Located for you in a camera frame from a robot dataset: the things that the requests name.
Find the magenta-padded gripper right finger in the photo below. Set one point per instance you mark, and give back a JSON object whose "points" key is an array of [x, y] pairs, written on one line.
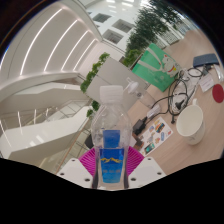
{"points": [[148, 170]]}

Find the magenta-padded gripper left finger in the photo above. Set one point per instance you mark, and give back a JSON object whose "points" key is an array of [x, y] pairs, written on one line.
{"points": [[73, 171]]}

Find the clear water bottle blue label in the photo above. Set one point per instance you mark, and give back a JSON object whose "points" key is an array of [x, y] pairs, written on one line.
{"points": [[110, 133]]}

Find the colourful sticker sheet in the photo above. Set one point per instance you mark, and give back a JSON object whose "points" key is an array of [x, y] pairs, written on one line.
{"points": [[156, 135]]}

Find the black power adapter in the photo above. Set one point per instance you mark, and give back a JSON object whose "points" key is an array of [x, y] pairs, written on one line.
{"points": [[139, 125]]}

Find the white power adapter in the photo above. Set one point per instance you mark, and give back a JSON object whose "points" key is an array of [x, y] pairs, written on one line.
{"points": [[153, 111]]}

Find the white ceramic mug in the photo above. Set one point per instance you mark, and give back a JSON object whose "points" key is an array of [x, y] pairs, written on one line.
{"points": [[190, 125]]}

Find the green plant in brown planter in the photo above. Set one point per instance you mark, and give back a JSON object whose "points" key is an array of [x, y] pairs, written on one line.
{"points": [[95, 106]]}

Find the clear tumbler white lid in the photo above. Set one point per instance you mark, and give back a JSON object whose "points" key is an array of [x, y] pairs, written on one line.
{"points": [[143, 93]]}

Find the white cabinet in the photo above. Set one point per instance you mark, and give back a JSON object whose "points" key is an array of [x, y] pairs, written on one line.
{"points": [[113, 78]]}

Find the green tote bag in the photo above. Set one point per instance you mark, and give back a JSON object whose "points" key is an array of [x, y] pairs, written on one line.
{"points": [[155, 68]]}

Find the green plants atop cabinet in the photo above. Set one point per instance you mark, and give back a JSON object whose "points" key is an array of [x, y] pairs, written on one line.
{"points": [[95, 71]]}

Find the flat round red coaster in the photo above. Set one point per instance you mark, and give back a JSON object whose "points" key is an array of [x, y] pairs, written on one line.
{"points": [[219, 93]]}

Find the white card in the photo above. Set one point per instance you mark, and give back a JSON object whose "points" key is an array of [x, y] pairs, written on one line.
{"points": [[206, 81]]}

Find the dark blue keyboard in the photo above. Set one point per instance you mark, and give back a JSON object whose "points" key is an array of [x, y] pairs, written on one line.
{"points": [[206, 60]]}

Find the row of green hedge plants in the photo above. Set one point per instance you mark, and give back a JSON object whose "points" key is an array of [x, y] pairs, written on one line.
{"points": [[150, 23]]}

